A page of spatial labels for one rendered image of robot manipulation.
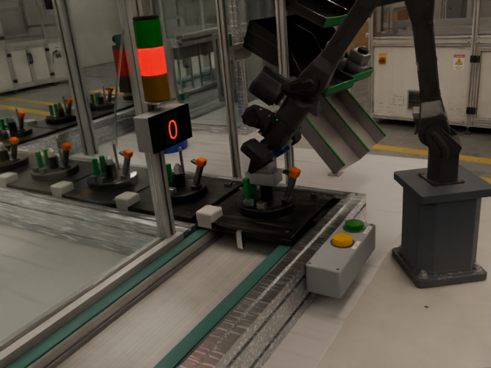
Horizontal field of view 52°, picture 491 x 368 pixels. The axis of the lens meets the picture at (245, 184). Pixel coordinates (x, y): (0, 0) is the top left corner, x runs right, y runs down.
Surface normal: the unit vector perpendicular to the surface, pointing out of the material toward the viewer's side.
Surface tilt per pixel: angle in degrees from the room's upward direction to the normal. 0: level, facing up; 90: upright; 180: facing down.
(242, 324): 0
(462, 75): 90
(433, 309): 0
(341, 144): 45
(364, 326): 0
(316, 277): 90
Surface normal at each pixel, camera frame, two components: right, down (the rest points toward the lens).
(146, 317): -0.08, -0.93
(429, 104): -0.38, -0.15
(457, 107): -0.63, 0.33
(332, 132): 0.47, -0.53
